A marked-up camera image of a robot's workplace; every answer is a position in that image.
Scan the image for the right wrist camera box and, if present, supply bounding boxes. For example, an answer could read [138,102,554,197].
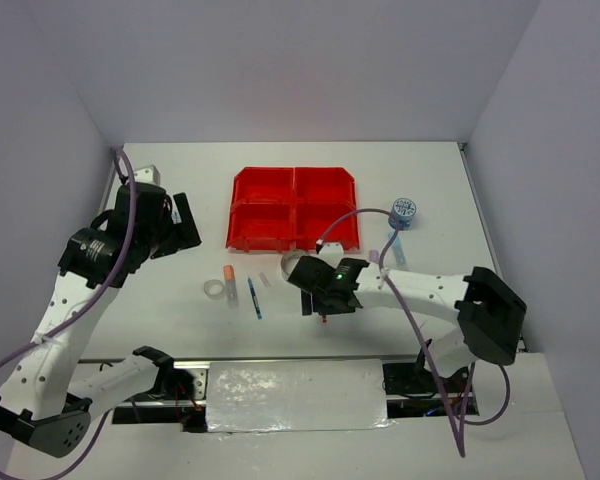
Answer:
[316,242,344,263]

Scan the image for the large grey tape roll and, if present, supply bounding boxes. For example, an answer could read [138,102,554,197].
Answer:
[280,249,309,282]

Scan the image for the clear pen cap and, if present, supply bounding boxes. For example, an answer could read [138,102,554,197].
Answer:
[258,272,271,288]

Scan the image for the red four-compartment bin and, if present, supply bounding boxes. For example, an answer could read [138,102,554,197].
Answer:
[225,167,357,253]

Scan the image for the blue pen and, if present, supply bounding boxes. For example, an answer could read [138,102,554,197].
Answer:
[247,277,263,320]

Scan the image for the silver foil cover plate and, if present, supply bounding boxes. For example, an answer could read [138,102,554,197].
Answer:
[206,359,390,433]

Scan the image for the blue highlighter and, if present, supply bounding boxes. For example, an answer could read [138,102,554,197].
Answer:
[388,231,407,270]

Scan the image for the orange cap highlighter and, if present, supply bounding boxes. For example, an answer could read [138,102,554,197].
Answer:
[223,265,239,308]

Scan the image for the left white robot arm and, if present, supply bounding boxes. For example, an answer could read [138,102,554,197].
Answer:
[0,183,201,458]

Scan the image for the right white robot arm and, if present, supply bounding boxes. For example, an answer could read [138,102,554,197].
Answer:
[285,255,527,391]

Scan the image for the small clear tape roll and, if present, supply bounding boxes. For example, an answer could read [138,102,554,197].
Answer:
[203,279,225,300]

